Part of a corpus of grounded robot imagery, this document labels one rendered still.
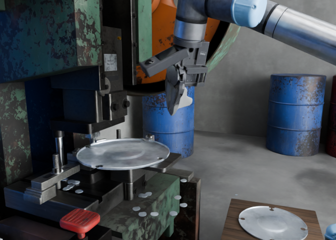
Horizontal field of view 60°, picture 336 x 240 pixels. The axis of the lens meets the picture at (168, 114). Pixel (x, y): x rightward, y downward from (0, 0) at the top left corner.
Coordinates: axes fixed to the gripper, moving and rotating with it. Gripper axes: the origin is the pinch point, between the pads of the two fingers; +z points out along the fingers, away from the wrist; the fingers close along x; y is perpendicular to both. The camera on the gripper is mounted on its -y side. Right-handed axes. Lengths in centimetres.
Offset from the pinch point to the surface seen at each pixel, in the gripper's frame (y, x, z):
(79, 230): -26.8, -23.2, 11.4
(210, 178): 101, 102, 134
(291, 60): 259, 203, 58
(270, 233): 52, -7, 59
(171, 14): 18, 48, -17
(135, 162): -8.5, -0.1, 16.3
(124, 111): -7.8, 16.3, 8.4
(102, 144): -13.8, 20.6, 23.4
